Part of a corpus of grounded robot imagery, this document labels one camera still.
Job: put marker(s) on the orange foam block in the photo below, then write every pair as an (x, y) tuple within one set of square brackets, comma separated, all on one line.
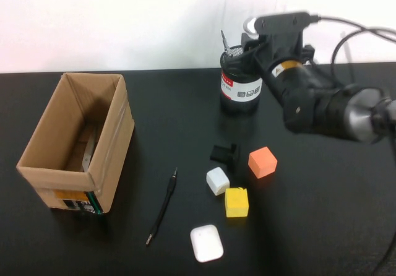
[(263, 163)]

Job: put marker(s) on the yellow foam block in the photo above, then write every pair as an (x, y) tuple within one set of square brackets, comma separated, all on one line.
[(236, 202)]

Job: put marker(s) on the open brown cardboard box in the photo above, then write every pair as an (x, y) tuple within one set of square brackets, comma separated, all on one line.
[(108, 164)]

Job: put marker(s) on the white earbud case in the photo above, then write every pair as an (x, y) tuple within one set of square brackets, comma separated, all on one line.
[(206, 242)]

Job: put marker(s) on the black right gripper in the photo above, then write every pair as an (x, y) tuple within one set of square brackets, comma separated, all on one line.
[(284, 50)]

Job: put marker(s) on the white foam block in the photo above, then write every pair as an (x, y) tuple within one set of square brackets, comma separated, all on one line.
[(217, 180)]

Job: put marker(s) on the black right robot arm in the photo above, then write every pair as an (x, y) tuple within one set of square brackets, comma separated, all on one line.
[(325, 112)]

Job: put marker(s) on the black plastic bracket part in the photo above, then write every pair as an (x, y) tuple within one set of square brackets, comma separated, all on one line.
[(221, 153)]

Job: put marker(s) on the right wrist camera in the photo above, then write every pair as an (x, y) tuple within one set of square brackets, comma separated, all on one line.
[(278, 22)]

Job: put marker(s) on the thin black screwdriver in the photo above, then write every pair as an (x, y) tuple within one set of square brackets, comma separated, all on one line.
[(168, 192)]

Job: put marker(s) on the black mesh pen holder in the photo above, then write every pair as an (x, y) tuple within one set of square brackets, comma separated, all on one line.
[(238, 93)]

